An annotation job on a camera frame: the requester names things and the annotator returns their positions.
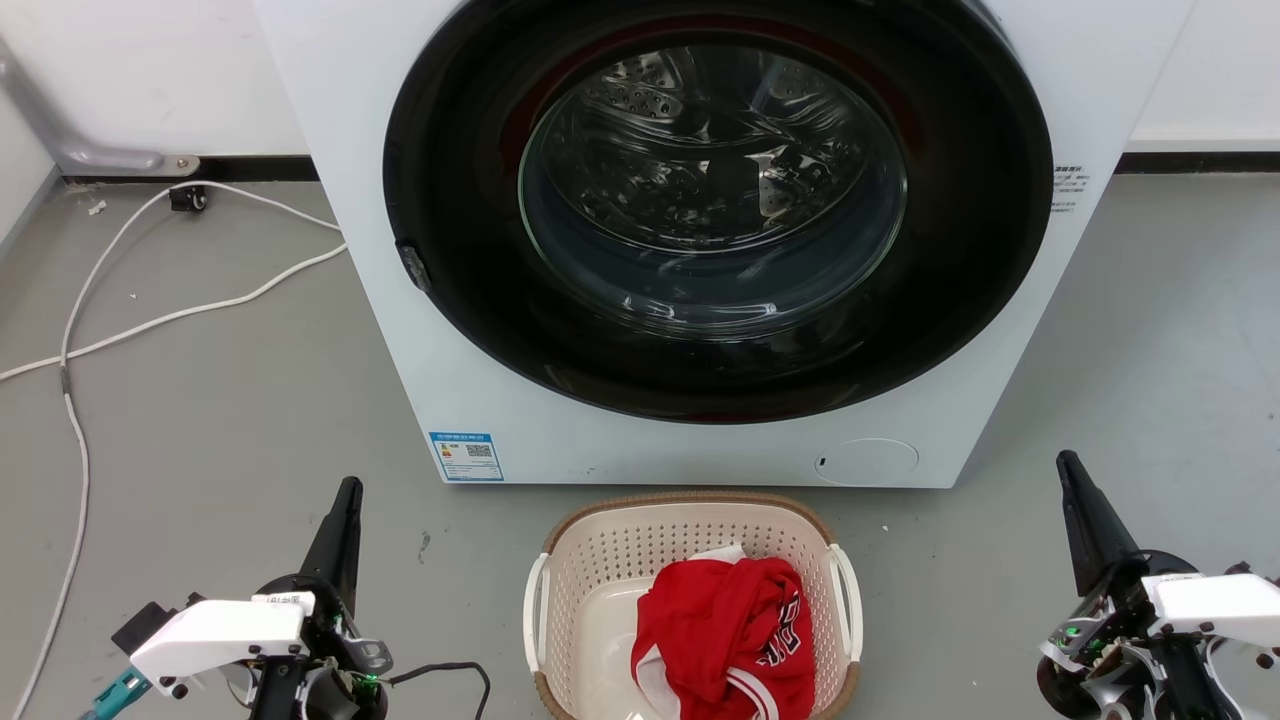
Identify grey wall pipe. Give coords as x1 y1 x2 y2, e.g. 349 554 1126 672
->
0 40 201 179

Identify black round washer door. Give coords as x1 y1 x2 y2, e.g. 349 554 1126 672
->
383 0 1055 425

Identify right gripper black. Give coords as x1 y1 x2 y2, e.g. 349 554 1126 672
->
1036 450 1246 720

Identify beige plastic laundry basket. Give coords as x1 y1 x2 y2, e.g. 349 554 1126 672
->
523 491 864 720

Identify round white filter cover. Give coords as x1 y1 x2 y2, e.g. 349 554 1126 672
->
813 438 920 488

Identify long white power cable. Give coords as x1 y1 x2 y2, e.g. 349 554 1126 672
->
8 181 344 720

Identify red sports jersey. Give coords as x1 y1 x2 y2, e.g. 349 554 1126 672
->
630 545 816 720

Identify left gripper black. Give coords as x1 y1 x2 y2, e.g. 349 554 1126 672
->
226 477 394 720

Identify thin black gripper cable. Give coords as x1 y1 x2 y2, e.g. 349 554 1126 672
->
388 661 492 720

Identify white front-load washing machine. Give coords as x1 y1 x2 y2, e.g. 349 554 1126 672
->
252 0 1198 490

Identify teal cable connector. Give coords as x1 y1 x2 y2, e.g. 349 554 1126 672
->
82 667 153 720

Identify blue energy label sticker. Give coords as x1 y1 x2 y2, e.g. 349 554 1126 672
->
429 431 505 483

